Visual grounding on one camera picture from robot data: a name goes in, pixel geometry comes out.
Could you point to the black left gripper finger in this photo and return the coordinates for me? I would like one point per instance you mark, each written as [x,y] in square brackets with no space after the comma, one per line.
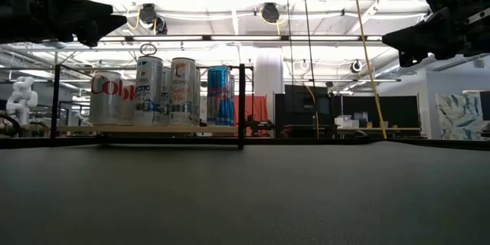
[95,19]

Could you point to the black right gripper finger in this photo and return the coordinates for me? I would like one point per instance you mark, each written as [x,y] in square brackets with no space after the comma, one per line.
[425,38]

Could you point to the Celsius Arctic Vibe can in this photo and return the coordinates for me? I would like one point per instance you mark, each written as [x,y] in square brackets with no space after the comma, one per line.
[165,95]
[148,92]

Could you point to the Celsius Tropical Vibe can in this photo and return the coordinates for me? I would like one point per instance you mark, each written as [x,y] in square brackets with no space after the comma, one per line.
[198,97]
[183,92]

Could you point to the blue silver Red Bull can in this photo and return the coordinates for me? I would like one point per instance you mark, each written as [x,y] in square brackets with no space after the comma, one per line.
[232,101]
[219,95]

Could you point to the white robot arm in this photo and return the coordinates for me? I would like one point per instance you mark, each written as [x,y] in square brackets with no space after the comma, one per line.
[22,97]

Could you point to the wooden shelf board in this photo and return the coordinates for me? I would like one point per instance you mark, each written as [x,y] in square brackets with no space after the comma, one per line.
[153,129]

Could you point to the black room divider panel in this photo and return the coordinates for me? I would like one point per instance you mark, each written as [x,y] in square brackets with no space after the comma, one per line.
[383,109]

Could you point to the leaf-patterned panel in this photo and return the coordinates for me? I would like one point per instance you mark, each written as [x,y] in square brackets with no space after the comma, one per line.
[459,116]

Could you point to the white boxes stack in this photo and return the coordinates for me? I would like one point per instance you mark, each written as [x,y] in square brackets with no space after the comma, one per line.
[350,122]

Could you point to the large black cabinet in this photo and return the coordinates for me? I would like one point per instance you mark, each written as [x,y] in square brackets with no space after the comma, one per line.
[302,105]

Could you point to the round black ceiling fixture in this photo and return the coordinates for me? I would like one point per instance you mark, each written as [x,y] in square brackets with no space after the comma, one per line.
[270,12]

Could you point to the black aluminium rig frame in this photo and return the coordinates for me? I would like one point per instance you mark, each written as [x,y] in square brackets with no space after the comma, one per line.
[325,140]

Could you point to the black metal shelf frame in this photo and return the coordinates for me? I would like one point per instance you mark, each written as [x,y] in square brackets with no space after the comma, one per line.
[242,122]

